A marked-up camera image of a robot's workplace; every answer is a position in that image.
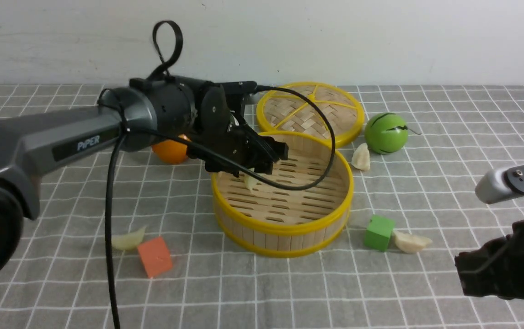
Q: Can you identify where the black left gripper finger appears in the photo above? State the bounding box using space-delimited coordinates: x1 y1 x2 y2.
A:
258 136 289 162
249 155 274 175

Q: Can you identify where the orange yellow toy pear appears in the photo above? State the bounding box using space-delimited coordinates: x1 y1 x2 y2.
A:
151 139 188 165

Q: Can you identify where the green foam cube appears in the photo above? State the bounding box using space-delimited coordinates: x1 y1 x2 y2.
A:
363 214 396 252

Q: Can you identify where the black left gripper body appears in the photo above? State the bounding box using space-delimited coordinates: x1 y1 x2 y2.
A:
187 80 267 176

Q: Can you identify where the grey checkered tablecloth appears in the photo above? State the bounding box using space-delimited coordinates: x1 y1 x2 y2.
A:
0 85 524 329

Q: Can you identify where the black camera cable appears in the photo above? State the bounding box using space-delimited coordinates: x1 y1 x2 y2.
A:
97 20 337 329

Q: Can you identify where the green toy watermelon ball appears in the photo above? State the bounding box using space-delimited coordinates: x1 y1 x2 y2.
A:
364 112 422 154

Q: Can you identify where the yellow bamboo steamer tray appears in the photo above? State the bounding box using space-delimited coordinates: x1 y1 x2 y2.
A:
211 131 354 258

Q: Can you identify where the pale dumpling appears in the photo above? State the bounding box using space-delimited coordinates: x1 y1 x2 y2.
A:
243 175 259 194
110 226 147 251

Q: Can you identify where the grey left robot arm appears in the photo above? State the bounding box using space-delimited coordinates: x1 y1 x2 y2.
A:
0 76 289 270

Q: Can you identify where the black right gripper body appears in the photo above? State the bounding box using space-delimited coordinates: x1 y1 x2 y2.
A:
454 220 524 300

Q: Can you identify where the yellow woven steamer lid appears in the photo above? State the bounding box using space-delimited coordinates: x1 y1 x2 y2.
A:
256 81 365 148

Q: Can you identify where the orange foam cube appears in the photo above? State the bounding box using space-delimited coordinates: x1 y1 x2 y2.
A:
137 236 173 278

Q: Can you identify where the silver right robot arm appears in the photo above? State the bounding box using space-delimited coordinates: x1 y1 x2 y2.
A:
454 165 524 300

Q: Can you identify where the white dumpling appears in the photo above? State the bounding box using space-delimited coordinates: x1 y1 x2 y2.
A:
350 143 371 171
392 230 432 254

